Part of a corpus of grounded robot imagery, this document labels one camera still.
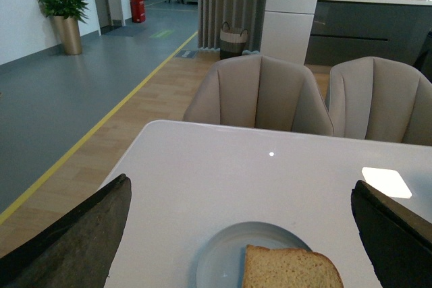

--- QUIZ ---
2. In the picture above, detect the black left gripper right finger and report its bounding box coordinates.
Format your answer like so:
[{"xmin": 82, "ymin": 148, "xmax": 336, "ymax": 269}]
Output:
[{"xmin": 351, "ymin": 181, "xmax": 431, "ymax": 287}]

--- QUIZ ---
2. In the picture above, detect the red cabinet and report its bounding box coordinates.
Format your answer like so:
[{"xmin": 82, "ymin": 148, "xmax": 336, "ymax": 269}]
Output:
[{"xmin": 130, "ymin": 0, "xmax": 146, "ymax": 23}]

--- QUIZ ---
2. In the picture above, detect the potted green plant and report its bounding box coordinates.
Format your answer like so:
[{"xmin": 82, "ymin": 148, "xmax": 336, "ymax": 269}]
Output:
[{"xmin": 38, "ymin": 0, "xmax": 88, "ymax": 55}]

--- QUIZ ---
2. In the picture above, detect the woven basket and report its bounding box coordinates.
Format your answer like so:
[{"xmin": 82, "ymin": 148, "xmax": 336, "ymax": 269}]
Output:
[{"xmin": 219, "ymin": 22, "xmax": 249, "ymax": 59}]

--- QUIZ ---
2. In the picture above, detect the white pillar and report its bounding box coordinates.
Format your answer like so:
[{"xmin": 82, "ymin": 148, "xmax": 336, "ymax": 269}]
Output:
[{"xmin": 260, "ymin": 0, "xmax": 317, "ymax": 65}]

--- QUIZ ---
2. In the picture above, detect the light blue plate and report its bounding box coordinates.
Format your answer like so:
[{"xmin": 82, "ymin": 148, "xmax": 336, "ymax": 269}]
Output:
[{"xmin": 196, "ymin": 221, "xmax": 311, "ymax": 287}]

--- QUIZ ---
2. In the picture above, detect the bread slice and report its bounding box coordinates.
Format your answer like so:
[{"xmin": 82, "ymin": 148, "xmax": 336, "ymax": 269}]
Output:
[{"xmin": 242, "ymin": 245, "xmax": 344, "ymax": 287}]

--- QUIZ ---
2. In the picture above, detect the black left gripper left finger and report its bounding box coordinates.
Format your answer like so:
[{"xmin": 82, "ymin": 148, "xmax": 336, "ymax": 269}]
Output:
[{"xmin": 1, "ymin": 174, "xmax": 132, "ymax": 287}]

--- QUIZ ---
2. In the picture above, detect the beige chair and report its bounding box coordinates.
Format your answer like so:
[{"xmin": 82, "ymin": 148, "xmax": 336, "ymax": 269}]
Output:
[
  {"xmin": 183, "ymin": 55, "xmax": 334, "ymax": 136},
  {"xmin": 325, "ymin": 57, "xmax": 431, "ymax": 146}
]

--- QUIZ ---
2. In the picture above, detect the grey curtain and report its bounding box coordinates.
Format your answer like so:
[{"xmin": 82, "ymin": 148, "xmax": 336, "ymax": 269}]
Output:
[{"xmin": 197, "ymin": 0, "xmax": 266, "ymax": 51}]

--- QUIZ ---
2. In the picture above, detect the beige chair right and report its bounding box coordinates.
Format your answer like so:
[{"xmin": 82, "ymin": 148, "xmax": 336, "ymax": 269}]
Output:
[{"xmin": 325, "ymin": 57, "xmax": 431, "ymax": 146}]

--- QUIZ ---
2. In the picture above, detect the grey kitchen counter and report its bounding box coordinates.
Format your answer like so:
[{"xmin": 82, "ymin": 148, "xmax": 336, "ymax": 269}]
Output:
[{"xmin": 305, "ymin": 0, "xmax": 431, "ymax": 66}]

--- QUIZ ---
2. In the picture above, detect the beige chair left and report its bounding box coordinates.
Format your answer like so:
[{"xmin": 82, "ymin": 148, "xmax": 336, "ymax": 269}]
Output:
[{"xmin": 183, "ymin": 55, "xmax": 334, "ymax": 136}]

